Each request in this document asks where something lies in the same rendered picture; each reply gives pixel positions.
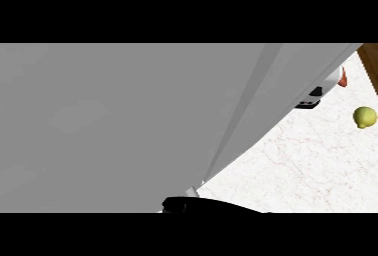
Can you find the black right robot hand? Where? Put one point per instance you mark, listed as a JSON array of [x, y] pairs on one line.
[[197, 205]]

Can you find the large flat grey cabinet door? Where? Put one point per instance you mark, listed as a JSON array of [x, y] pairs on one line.
[[113, 126]]

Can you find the brown wooden cabinet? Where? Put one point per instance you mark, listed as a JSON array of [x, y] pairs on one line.
[[370, 63]]

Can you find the white bottle with black base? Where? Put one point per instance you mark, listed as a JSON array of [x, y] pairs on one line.
[[315, 93]]

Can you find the yellow-green lemon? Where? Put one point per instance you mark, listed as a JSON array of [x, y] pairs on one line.
[[365, 117]]

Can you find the orange-red vegetable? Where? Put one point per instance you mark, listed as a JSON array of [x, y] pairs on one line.
[[343, 79]]

